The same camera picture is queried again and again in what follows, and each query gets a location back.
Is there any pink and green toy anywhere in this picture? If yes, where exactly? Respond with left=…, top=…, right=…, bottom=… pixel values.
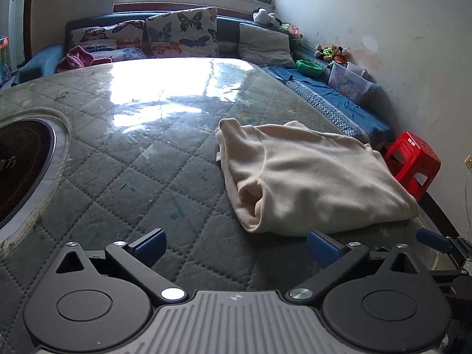
left=282, top=24, right=304, bottom=40

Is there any clear plastic storage box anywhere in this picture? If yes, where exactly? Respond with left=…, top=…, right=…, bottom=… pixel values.
left=327, top=61, right=372, bottom=103

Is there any cream fleece garment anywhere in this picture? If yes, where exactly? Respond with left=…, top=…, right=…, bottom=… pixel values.
left=215, top=118, right=420, bottom=235

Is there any round black induction cooktop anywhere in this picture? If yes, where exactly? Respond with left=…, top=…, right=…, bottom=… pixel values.
left=0, top=108, right=71, bottom=244

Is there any red plastic stool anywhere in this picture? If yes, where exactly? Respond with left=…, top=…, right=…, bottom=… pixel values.
left=381, top=131, right=442, bottom=200

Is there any green bowl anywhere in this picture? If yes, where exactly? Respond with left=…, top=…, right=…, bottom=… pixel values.
left=296, top=60, right=321, bottom=76

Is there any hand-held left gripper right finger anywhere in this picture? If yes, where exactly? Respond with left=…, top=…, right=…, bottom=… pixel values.
left=286, top=230, right=421, bottom=305

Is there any light blue cabinet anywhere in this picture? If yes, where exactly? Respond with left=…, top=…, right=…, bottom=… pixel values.
left=0, top=35, right=11, bottom=82

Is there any butterfly print pillow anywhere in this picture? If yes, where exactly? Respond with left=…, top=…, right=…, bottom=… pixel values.
left=69, top=20, right=145, bottom=50
left=145, top=6, right=219, bottom=58
left=88, top=46, right=148, bottom=63

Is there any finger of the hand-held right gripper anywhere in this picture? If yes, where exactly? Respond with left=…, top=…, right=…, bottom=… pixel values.
left=430, top=268, right=472, bottom=288
left=415, top=228, right=472, bottom=271

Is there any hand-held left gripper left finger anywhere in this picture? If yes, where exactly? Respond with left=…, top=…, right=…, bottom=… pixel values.
left=55, top=228, right=187, bottom=305

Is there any dark wooden door frame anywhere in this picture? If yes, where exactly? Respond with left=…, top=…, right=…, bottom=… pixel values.
left=22, top=0, right=36, bottom=63

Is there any blue sofa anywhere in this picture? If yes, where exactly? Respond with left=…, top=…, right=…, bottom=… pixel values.
left=15, top=10, right=394, bottom=148

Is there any colourful plush toy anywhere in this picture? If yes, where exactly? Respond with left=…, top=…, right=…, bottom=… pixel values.
left=314, top=44, right=349, bottom=66

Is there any blue sofa armrest cushion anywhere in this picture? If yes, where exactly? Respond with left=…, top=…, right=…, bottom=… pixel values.
left=15, top=43, right=65, bottom=82

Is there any grey pillow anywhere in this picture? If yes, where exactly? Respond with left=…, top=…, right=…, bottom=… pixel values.
left=238, top=23, right=296, bottom=69

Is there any panda plush toy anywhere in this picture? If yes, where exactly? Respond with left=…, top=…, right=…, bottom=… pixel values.
left=253, top=8, right=283, bottom=28

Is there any purple cloth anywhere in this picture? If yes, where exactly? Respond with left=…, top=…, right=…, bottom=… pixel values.
left=56, top=45, right=113, bottom=73

